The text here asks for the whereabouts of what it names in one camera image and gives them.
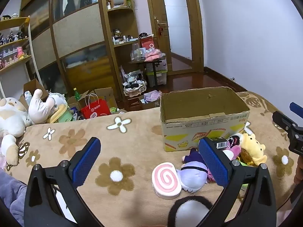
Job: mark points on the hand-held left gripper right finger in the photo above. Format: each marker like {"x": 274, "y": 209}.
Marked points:
{"x": 213, "y": 163}

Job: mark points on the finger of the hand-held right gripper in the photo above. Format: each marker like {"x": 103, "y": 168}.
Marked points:
{"x": 296, "y": 109}
{"x": 284, "y": 121}

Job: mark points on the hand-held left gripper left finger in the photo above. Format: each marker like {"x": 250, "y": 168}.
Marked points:
{"x": 86, "y": 160}

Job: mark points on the black tissue pack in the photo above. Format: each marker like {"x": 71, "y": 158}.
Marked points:
{"x": 219, "y": 143}

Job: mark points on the lilac haired doll plush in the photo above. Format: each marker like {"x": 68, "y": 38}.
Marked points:
{"x": 191, "y": 177}

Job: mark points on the yellow bear plush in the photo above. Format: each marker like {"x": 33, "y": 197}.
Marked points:
{"x": 253, "y": 149}

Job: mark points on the printed cardboard box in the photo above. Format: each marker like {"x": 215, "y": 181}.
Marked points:
{"x": 189, "y": 127}

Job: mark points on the pink swirl roll plush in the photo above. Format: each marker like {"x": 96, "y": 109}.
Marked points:
{"x": 165, "y": 177}

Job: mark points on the person's right hand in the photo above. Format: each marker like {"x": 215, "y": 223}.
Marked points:
{"x": 298, "y": 171}

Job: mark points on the green and yellow toy case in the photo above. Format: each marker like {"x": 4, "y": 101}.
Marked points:
{"x": 62, "y": 117}

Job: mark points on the red paper bag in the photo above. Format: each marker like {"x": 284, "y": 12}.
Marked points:
{"x": 94, "y": 110}

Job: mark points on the black edged white fluffy plush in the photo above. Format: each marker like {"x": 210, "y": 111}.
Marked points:
{"x": 189, "y": 210}

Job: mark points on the tan floral blanket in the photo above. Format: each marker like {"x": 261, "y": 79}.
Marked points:
{"x": 142, "y": 146}

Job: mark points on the green glass bottle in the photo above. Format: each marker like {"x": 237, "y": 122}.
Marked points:
{"x": 76, "y": 95}

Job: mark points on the flattened brown cardboard boxes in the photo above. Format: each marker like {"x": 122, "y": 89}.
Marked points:
{"x": 104, "y": 95}

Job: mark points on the person's purple fleece leg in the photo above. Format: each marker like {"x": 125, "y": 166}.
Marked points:
{"x": 11, "y": 194}

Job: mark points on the wicker basket with lace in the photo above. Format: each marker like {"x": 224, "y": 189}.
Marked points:
{"x": 133, "y": 91}

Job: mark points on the large white and tan plush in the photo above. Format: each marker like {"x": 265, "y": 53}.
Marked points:
{"x": 11, "y": 120}

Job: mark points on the box of pink packs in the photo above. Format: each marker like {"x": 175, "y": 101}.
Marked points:
{"x": 151, "y": 97}

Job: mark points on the open brown cardboard box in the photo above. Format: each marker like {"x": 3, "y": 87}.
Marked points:
{"x": 33, "y": 86}

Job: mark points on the zebra striped plush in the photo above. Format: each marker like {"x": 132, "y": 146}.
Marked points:
{"x": 132, "y": 76}

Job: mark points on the translucent storage box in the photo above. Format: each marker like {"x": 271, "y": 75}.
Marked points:
{"x": 161, "y": 78}

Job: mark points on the small dark side table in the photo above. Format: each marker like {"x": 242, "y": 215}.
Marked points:
{"x": 155, "y": 74}

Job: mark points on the wooden corner shelf unit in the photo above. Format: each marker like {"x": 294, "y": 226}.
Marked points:
{"x": 123, "y": 59}

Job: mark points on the clear plastic jar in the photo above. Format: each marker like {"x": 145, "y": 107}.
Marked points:
{"x": 135, "y": 50}

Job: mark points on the pink cloth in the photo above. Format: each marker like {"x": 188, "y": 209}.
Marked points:
{"x": 153, "y": 55}

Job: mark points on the small pink figure plush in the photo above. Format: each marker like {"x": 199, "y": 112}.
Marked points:
{"x": 20, "y": 52}

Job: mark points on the red gift box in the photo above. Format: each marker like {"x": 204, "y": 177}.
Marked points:
{"x": 146, "y": 43}

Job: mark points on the wooden wardrobe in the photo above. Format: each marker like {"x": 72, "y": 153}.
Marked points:
{"x": 78, "y": 28}

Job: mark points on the black cap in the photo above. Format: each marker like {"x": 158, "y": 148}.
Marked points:
{"x": 143, "y": 35}

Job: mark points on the yellow display shelf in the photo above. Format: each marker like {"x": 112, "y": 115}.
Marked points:
{"x": 14, "y": 41}

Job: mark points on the row of small figurines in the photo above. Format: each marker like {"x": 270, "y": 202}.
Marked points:
{"x": 11, "y": 36}

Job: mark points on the wooden door with glass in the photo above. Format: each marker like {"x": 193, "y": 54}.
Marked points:
{"x": 153, "y": 9}

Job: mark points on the white tube frame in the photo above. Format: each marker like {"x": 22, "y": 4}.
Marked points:
{"x": 32, "y": 47}

